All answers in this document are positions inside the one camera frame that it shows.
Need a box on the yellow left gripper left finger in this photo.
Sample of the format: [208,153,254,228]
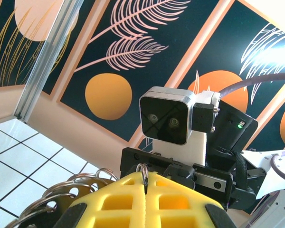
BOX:
[53,171,147,228]

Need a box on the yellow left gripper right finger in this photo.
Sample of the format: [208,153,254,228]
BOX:
[144,171,238,228]

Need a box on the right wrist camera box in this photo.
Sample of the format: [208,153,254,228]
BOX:
[139,86,221,166]

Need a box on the aluminium corner post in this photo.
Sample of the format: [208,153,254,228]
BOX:
[14,0,84,124]

